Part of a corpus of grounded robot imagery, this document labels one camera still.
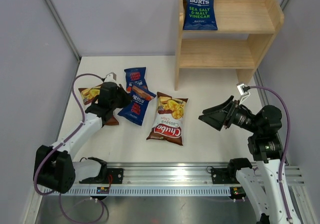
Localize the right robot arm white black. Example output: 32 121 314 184
199 96 301 224

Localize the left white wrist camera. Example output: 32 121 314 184
102 72 117 83

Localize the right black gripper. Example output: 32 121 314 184
199 95 262 134

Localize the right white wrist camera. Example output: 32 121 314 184
236 82 251 105

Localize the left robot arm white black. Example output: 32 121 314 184
33 82 132 195

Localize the large Chuba cassava chips bag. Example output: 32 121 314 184
146 92 188 146

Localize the blue burts chilli bag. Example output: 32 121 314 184
124 67 148 92
118 83 156 126

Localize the wooden two-tier shelf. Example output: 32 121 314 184
174 0 285 90

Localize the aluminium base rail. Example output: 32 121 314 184
33 162 306 197

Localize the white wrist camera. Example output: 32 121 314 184
102 72 117 83
236 82 251 105

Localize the left Chuba cassava chips bag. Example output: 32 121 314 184
78 84 119 126

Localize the blue Burts sea salt bag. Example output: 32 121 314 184
183 0 218 31

